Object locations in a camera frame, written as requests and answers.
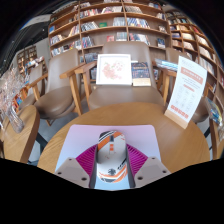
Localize light blue book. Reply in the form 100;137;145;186
154;58;179;72

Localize white red sign wooden base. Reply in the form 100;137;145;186
164;55;208;130

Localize blue pink gradient mouse pad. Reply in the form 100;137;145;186
54;124;163;192

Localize wide wooden bookshelf with books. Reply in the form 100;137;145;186
48;0;168;64

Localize dark cover book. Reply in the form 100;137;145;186
130;61;152;87

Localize curved wooden bookshelf with books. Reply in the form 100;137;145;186
164;9;224;101

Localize small distant wooden bookshelf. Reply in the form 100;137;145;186
16;44;48;76

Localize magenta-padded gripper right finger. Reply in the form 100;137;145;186
125;143;172;189

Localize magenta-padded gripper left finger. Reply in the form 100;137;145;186
54;143;98;189

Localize glass vase dried flowers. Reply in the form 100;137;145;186
0;66;31;134

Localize stack of colourful books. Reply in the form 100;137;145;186
206;96;224;126

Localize white orange patterned computer mouse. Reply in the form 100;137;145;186
95;130;129;184

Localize white framed floral picture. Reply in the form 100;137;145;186
95;53;133;86

